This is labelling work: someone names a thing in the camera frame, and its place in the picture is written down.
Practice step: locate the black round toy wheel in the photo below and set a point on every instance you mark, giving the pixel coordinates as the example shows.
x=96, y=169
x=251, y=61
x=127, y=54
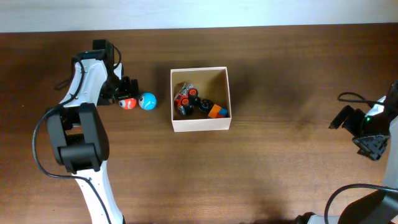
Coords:
x=206, y=105

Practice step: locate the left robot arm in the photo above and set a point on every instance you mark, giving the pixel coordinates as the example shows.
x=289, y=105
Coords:
x=77, y=135

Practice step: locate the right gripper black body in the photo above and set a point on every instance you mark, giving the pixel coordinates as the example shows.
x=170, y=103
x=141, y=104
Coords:
x=354, y=125

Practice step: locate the red toy ball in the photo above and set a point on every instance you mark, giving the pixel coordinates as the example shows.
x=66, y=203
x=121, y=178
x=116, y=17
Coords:
x=128, y=103

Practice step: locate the blue toy ball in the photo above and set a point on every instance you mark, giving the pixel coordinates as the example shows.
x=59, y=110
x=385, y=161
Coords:
x=147, y=101

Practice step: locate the pink open cardboard box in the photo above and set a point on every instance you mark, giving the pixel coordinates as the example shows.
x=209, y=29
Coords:
x=213, y=84

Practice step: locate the red toy fire truck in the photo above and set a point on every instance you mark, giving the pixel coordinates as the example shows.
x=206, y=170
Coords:
x=186, y=99

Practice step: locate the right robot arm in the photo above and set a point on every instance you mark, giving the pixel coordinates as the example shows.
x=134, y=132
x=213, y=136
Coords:
x=372, y=132

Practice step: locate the multicolour puzzle cube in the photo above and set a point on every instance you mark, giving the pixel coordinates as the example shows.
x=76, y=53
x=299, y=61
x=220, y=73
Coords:
x=218, y=112

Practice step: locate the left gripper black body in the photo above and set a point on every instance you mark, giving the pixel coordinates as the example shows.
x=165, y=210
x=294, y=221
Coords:
x=116, y=91

